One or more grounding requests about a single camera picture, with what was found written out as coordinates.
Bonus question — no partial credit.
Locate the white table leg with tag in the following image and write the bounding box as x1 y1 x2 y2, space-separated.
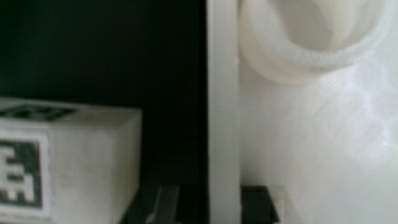
0 97 142 224

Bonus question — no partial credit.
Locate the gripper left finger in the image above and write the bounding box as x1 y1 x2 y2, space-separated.
119 183 210 224

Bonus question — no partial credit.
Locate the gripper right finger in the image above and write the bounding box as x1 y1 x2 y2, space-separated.
242 185 286 224

